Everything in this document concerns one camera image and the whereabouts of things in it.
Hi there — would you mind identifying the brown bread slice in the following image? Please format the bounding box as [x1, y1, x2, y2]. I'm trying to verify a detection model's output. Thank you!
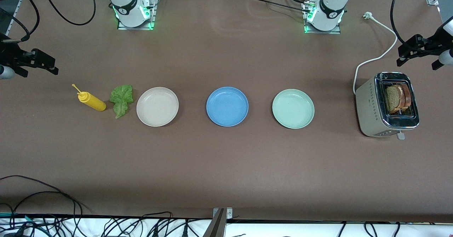
[385, 85, 402, 113]
[399, 84, 412, 111]

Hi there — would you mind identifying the yellow mustard squeeze bottle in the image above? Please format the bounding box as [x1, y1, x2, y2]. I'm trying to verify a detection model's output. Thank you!
[72, 84, 107, 112]

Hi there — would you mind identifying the green lettuce leaf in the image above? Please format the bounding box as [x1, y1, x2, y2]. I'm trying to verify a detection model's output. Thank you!
[109, 84, 134, 119]

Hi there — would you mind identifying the beige plate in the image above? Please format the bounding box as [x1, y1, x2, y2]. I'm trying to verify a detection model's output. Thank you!
[136, 87, 179, 127]

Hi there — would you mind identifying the mint green plate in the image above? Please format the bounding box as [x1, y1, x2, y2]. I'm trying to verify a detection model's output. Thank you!
[272, 89, 315, 129]

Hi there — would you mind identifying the blue plate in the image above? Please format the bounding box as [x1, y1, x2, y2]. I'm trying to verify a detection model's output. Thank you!
[206, 86, 249, 127]

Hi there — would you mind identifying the silver two-slot toaster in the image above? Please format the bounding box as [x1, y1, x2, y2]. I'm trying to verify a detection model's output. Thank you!
[355, 72, 420, 140]

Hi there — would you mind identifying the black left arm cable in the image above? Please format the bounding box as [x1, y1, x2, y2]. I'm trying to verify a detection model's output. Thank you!
[390, 0, 407, 47]

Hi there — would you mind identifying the aluminium table frame rail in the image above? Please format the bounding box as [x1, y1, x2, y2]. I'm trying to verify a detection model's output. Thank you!
[0, 0, 22, 46]

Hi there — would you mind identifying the white toaster power cord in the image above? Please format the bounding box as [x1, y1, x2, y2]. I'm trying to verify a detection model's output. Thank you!
[353, 12, 398, 95]

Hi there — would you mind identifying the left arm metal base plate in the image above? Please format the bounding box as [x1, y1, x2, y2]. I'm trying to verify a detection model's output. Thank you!
[303, 1, 341, 34]

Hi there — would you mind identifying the black loose cable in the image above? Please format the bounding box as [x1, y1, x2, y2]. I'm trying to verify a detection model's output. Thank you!
[0, 175, 92, 213]
[0, 191, 84, 230]

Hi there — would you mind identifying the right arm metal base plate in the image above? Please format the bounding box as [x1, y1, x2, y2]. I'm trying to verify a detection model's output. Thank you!
[117, 0, 157, 30]

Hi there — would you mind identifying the aluminium table edge bracket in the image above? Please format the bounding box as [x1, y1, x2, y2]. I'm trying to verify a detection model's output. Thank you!
[202, 208, 233, 237]

